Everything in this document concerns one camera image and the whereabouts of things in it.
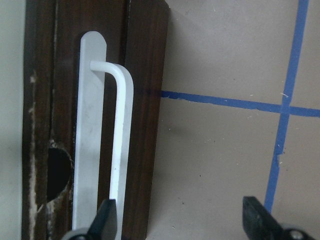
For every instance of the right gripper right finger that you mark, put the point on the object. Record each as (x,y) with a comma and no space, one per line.
(258,223)

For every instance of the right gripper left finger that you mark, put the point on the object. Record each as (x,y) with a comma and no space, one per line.
(104,225)

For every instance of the white drawer handle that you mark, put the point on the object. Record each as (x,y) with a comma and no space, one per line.
(91,83)

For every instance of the dark wooden drawer cabinet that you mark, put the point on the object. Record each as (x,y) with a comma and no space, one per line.
(135,32)

